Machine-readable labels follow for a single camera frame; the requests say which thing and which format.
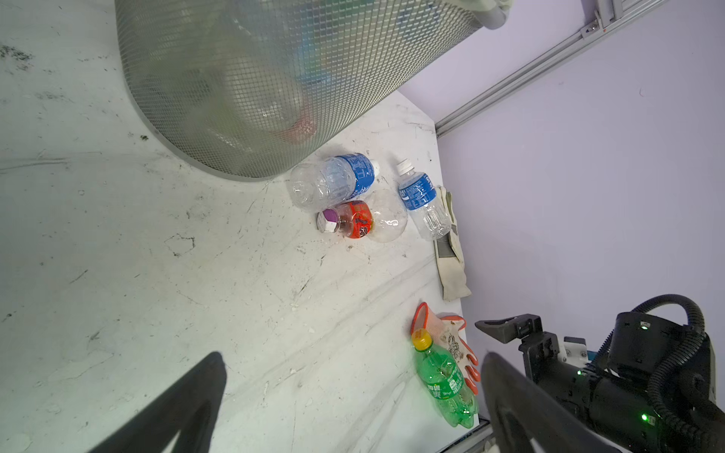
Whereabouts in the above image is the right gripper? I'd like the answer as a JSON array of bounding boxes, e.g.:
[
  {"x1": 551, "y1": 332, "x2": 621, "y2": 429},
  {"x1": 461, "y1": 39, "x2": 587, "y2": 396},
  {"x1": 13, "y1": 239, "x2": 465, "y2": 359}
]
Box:
[{"x1": 475, "y1": 313, "x2": 600, "y2": 419}]

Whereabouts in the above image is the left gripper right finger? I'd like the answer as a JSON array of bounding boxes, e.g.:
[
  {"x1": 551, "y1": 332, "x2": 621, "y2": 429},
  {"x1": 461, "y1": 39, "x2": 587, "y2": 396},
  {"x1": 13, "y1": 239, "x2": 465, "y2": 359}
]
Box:
[{"x1": 481, "y1": 352, "x2": 617, "y2": 452}]

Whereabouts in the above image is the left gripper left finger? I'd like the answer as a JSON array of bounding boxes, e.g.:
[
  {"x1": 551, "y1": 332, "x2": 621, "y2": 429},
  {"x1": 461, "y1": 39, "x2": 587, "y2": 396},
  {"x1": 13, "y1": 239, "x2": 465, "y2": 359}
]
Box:
[{"x1": 92, "y1": 351, "x2": 227, "y2": 452}]

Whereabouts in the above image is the green soda bottle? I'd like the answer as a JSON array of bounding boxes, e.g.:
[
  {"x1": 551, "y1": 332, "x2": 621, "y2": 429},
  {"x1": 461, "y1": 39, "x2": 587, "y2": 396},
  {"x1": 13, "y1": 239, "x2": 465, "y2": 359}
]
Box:
[{"x1": 412, "y1": 328, "x2": 479, "y2": 428}]

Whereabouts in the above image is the blue label bottle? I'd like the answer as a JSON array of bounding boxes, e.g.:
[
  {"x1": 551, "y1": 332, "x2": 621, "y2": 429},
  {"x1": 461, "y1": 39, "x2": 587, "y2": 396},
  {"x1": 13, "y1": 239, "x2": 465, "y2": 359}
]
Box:
[
  {"x1": 287, "y1": 153, "x2": 379, "y2": 213},
  {"x1": 396, "y1": 160, "x2": 452, "y2": 242}
]

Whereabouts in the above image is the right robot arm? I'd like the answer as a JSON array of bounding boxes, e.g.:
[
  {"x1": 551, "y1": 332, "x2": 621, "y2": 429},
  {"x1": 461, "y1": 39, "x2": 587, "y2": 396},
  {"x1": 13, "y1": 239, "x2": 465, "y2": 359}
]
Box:
[{"x1": 477, "y1": 294, "x2": 724, "y2": 452}]

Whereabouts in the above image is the grey mesh waste bin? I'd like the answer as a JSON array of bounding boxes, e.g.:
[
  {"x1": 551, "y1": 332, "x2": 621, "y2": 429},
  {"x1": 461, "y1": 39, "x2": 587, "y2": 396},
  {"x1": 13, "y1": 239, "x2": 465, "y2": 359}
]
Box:
[{"x1": 114, "y1": 0, "x2": 512, "y2": 179}]

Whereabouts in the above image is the red coated glove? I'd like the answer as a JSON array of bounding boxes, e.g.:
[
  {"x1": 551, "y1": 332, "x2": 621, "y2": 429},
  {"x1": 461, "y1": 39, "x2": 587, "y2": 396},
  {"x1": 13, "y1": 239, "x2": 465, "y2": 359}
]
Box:
[{"x1": 410, "y1": 302, "x2": 481, "y2": 396}]

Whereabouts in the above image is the grey white work glove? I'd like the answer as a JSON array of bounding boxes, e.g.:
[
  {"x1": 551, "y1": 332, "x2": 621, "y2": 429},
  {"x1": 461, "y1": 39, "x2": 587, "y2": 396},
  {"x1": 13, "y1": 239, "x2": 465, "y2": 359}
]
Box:
[{"x1": 434, "y1": 186, "x2": 471, "y2": 302}]

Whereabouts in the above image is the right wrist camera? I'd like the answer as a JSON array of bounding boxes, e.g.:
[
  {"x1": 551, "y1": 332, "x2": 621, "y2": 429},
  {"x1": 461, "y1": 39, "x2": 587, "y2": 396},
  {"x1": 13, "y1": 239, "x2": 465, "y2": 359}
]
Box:
[{"x1": 557, "y1": 336, "x2": 590, "y2": 368}]

